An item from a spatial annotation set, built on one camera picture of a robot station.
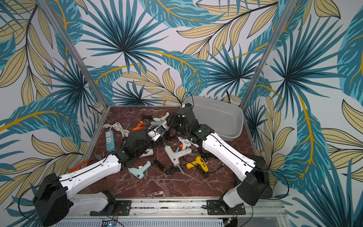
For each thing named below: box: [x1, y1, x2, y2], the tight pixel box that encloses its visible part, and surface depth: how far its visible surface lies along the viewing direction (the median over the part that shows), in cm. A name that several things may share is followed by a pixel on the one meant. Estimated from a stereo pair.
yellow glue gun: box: [186, 156, 209, 173], surface depth 89 cm
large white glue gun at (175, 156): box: [164, 145, 192, 175], surface depth 90 cm
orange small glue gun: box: [131, 121, 145, 133], surface depth 106 cm
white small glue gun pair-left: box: [177, 136, 192, 150], surface depth 97 cm
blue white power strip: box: [104, 130, 117, 153], surface depth 97 cm
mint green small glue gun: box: [127, 160, 152, 180], surface depth 85 cm
